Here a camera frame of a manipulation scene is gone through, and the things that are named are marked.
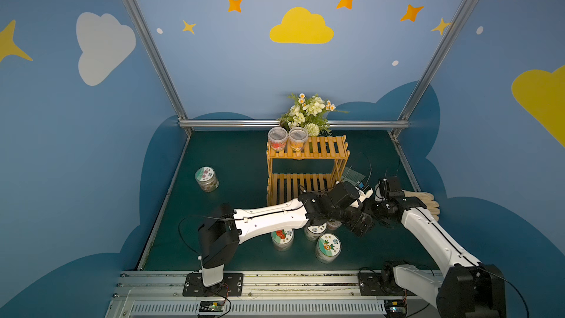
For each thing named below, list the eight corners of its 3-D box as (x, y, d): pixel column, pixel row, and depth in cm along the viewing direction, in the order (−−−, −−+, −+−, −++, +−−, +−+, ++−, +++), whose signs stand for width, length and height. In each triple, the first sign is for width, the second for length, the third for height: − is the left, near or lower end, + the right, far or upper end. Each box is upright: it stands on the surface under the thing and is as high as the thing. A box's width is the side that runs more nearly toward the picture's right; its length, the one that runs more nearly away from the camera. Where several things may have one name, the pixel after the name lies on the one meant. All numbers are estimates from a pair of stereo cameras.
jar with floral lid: (198, 192, 99) (192, 183, 92) (202, 176, 104) (197, 166, 98) (217, 192, 99) (212, 183, 92) (220, 176, 104) (216, 166, 98)
